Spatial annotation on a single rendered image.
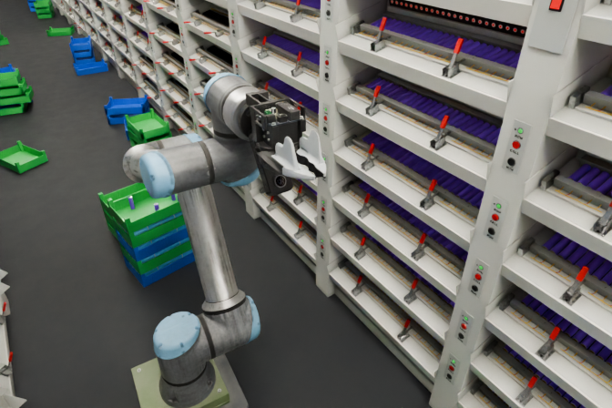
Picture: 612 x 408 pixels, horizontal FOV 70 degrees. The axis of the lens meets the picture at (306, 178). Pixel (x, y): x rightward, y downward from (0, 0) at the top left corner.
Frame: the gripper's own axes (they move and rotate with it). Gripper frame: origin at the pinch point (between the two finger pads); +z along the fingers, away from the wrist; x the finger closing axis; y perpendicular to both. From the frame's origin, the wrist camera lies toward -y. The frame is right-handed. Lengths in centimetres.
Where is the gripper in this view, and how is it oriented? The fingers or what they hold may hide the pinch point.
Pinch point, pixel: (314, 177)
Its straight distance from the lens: 63.3
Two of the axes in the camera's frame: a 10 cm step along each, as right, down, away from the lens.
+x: 8.7, -2.6, 4.2
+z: 5.0, 4.3, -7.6
